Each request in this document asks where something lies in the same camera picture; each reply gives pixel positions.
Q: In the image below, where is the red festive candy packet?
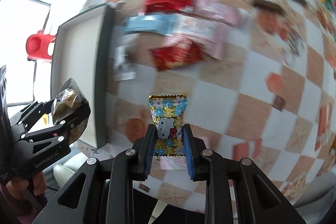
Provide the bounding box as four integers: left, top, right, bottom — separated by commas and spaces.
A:
149, 40, 203, 71

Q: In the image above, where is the red plastic stool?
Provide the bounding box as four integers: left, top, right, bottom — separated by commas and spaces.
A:
26, 30, 56, 63

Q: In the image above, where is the grey shallow cardboard box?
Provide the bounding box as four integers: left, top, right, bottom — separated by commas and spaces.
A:
51, 3, 115, 148

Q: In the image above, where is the left hand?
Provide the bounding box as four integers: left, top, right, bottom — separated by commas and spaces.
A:
6, 172, 47, 200

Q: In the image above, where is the red wafer bar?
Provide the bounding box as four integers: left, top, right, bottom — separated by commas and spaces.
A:
142, 0, 194, 14

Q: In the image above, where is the clear plastic chocolate packet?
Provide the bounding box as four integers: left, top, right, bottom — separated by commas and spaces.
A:
113, 34, 138, 81

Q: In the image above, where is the light blue wafer bar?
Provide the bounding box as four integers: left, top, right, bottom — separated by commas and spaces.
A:
126, 14, 178, 35

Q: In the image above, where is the Hello Kitty candy packet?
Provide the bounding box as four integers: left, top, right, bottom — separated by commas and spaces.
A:
149, 95, 187, 156

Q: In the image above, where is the pink snack packet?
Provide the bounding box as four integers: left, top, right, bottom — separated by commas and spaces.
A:
167, 0, 241, 60

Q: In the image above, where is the beige foil snack bag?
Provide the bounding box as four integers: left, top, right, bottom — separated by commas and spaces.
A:
51, 78, 91, 144

